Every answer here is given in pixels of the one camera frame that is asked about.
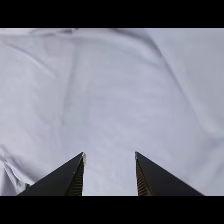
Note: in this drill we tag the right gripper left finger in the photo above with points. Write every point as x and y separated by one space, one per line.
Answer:
63 180

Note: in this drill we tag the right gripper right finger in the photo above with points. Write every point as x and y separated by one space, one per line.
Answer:
156 180

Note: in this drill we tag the white shirt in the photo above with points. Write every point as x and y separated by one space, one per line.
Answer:
110 96

